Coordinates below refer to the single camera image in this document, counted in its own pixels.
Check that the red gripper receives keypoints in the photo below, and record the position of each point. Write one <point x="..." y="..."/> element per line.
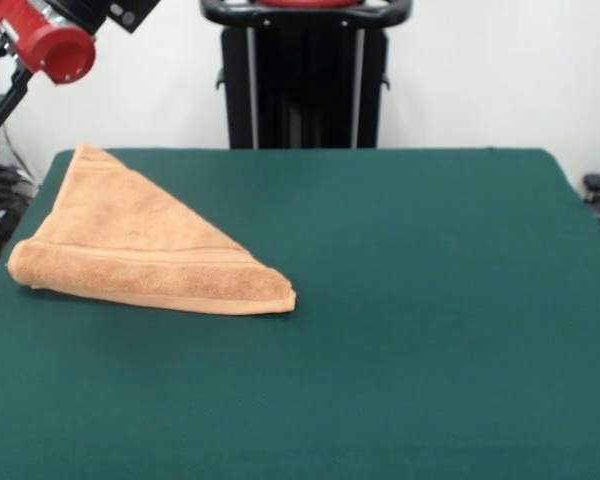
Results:
<point x="45" y="42"/>

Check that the tan terry towel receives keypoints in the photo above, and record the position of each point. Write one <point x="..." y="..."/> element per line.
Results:
<point x="130" y="250"/>

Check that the dark green tablecloth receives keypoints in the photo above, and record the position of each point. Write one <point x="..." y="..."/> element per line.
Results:
<point x="380" y="350"/>

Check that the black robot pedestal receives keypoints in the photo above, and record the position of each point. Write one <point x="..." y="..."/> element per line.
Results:
<point x="305" y="100"/>

